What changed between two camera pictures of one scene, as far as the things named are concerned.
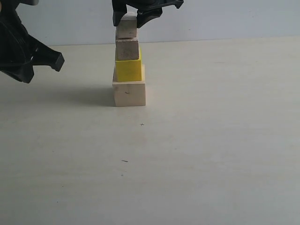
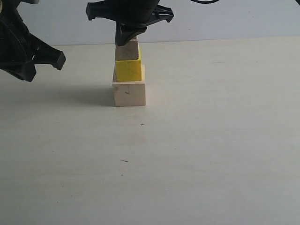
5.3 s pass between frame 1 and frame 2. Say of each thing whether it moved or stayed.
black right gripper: moved
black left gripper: stayed
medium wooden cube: stayed
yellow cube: stayed
